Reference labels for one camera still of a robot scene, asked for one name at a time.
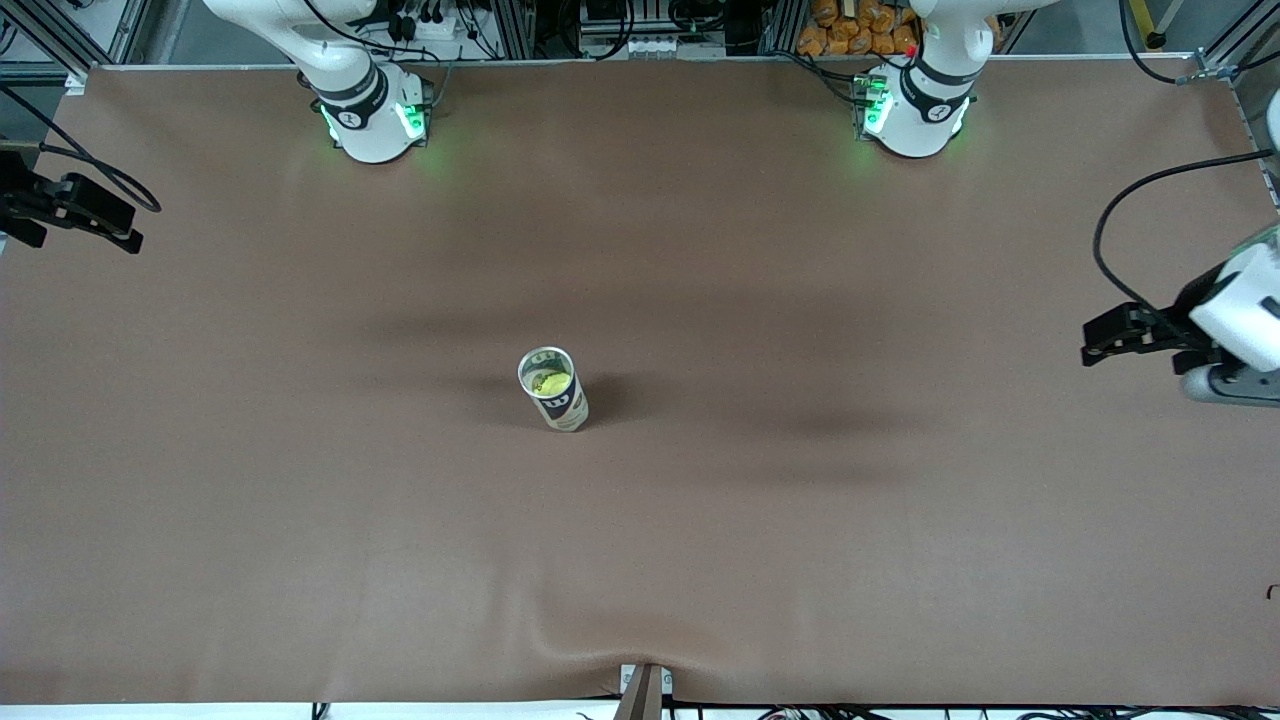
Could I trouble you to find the silver tennis ball can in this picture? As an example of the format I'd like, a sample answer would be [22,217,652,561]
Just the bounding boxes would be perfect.
[517,346,590,433]

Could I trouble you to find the yellow pole black base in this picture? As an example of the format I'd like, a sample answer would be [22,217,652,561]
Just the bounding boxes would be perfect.
[1118,0,1169,51]

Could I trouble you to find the white power strip black plugs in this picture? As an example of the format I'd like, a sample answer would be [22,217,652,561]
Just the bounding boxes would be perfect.
[385,8,463,43]

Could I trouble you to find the orange wrapped items pile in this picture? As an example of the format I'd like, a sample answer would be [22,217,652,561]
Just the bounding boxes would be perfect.
[797,0,921,58]

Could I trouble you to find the brown table mat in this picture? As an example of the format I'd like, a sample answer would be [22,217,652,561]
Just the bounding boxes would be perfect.
[0,55,1280,706]

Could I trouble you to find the white socket strip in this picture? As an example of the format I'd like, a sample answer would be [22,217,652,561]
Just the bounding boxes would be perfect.
[622,35,703,58]

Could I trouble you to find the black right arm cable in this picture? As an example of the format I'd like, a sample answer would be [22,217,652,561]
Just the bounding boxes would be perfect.
[0,85,163,214]

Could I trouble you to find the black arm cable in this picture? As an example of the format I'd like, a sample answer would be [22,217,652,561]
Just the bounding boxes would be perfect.
[0,85,163,214]
[1092,148,1280,341]

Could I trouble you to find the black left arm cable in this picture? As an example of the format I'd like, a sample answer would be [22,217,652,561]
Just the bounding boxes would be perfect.
[1092,148,1280,341]

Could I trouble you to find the aluminium frame post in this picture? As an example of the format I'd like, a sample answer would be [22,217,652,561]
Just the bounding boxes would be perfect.
[490,0,537,61]
[760,0,806,58]

